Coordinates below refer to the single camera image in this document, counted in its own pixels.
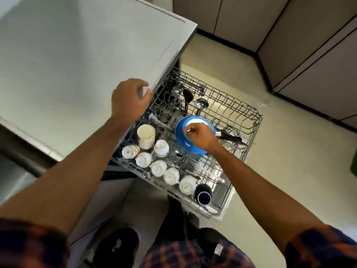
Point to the person's right hand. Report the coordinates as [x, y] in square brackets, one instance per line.
[202, 139]

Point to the person's left hand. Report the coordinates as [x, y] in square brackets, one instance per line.
[127, 101]

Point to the person's right fingers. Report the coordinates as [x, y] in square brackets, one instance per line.
[193, 129]

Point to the person's left thumb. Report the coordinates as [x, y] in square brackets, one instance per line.
[147, 99]

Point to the person's left forearm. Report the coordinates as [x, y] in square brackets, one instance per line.
[69, 175]

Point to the person's right forearm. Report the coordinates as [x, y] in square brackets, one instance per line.
[259, 198]

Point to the steel ladle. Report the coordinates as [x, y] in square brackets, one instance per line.
[200, 103]
[177, 90]

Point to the dark wooden spoon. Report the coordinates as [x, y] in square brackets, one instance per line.
[187, 97]

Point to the tall cream mug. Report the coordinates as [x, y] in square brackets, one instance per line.
[145, 136]

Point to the row of small white cups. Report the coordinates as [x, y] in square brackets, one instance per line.
[158, 168]

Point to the dark blue mug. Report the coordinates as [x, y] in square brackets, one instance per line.
[203, 194]

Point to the grey dishwasher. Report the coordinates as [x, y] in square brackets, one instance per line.
[69, 58]

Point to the black trousers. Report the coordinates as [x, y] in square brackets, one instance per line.
[173, 220]

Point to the beige cabinet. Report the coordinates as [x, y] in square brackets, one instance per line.
[231, 16]
[315, 52]

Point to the black shoe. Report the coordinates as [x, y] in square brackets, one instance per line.
[117, 248]

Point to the plaid shirt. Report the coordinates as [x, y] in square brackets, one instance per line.
[28, 244]

